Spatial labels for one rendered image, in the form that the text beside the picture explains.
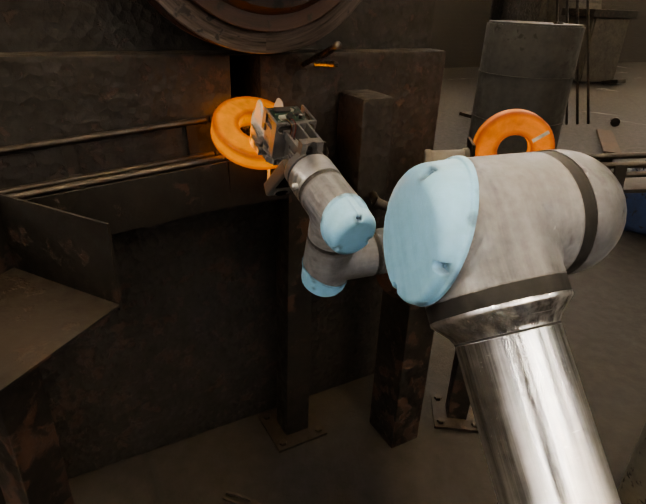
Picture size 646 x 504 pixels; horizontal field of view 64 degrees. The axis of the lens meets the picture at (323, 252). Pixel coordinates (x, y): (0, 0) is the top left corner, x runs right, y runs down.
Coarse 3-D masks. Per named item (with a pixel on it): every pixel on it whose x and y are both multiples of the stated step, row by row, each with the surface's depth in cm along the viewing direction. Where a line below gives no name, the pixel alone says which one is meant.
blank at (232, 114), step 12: (216, 108) 92; (228, 108) 92; (240, 108) 93; (252, 108) 94; (216, 120) 90; (228, 120) 91; (240, 120) 93; (216, 132) 88; (228, 132) 89; (240, 132) 90; (216, 144) 90; (228, 144) 88; (240, 144) 88; (228, 156) 89; (240, 156) 88; (252, 156) 88; (252, 168) 90; (264, 168) 90
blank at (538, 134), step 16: (512, 112) 100; (528, 112) 100; (480, 128) 104; (496, 128) 102; (512, 128) 101; (528, 128) 101; (544, 128) 101; (480, 144) 103; (496, 144) 103; (528, 144) 104; (544, 144) 102
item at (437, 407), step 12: (456, 360) 127; (456, 372) 127; (456, 384) 129; (432, 396) 140; (444, 396) 141; (456, 396) 130; (432, 408) 136; (444, 408) 136; (456, 408) 132; (468, 408) 132; (444, 420) 132; (456, 420) 133; (468, 420) 133
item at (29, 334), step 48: (0, 240) 70; (48, 240) 67; (96, 240) 63; (0, 288) 69; (48, 288) 69; (96, 288) 66; (0, 336) 60; (48, 336) 60; (0, 384) 54; (0, 432) 64; (48, 432) 69; (0, 480) 70; (48, 480) 71
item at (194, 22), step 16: (160, 0) 76; (176, 0) 77; (352, 0) 90; (176, 16) 77; (192, 16) 78; (208, 16) 80; (336, 16) 90; (208, 32) 80; (224, 32) 82; (240, 32) 83; (256, 32) 84; (272, 32) 85; (288, 32) 87; (304, 32) 88; (320, 32) 89; (240, 48) 84; (256, 48) 85; (272, 48) 86; (288, 48) 88
